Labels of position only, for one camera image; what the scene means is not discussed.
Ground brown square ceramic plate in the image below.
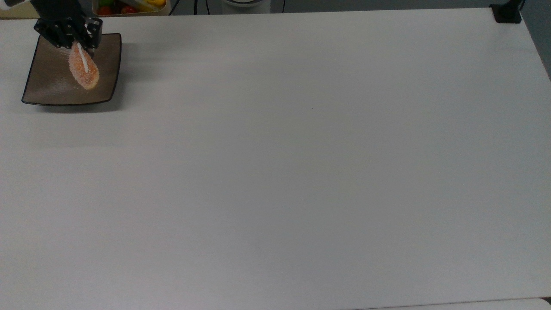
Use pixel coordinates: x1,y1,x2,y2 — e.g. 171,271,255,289
21,32,123,107

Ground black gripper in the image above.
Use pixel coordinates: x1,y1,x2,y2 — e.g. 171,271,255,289
29,0,103,49

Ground orange sugared bread roll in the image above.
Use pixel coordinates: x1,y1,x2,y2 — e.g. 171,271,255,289
68,41,100,90

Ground beige box of toy food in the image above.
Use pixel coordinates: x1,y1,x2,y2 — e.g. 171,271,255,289
91,0,172,17

